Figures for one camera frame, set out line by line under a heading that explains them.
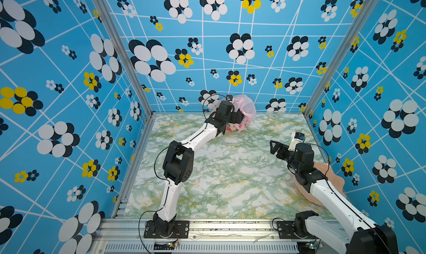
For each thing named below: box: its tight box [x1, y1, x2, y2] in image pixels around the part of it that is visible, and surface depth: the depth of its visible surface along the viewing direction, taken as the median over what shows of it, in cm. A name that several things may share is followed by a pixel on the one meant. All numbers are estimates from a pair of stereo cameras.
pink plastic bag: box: [225, 94, 257, 132], surface depth 98 cm
